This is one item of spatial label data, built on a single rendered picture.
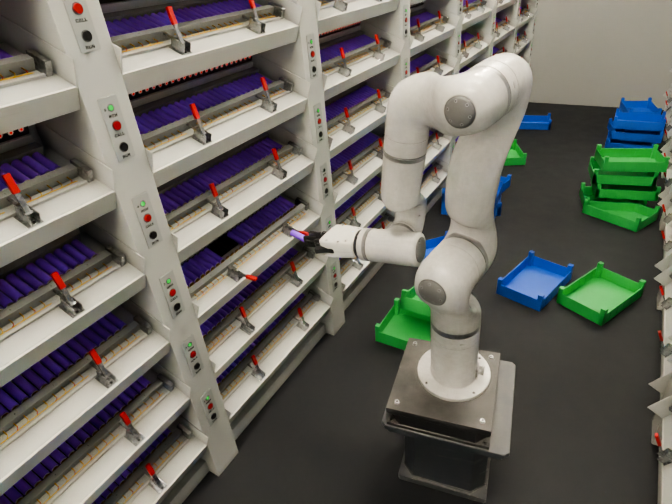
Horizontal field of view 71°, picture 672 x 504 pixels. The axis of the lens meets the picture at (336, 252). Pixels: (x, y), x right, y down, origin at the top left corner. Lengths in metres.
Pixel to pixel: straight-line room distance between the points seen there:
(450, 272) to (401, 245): 0.17
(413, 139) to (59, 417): 0.91
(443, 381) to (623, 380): 0.84
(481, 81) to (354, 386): 1.25
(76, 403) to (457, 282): 0.84
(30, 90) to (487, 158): 0.80
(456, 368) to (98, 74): 1.00
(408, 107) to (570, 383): 1.26
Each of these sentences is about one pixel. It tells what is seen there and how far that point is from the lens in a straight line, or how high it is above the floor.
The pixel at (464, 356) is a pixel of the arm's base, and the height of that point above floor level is 0.48.
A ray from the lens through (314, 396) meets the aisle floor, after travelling 1.77.
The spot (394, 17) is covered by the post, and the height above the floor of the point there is 1.10.
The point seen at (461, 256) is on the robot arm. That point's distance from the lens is 1.03.
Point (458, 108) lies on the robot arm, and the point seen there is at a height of 1.11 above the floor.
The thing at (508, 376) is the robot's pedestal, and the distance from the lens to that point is 1.46.
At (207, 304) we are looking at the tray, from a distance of 1.31.
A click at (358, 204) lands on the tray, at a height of 0.41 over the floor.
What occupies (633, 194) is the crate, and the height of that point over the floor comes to 0.11.
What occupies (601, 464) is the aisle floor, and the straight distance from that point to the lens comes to 1.71.
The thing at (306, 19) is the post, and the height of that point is 1.18.
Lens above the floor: 1.33
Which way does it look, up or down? 32 degrees down
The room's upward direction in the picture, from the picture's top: 6 degrees counter-clockwise
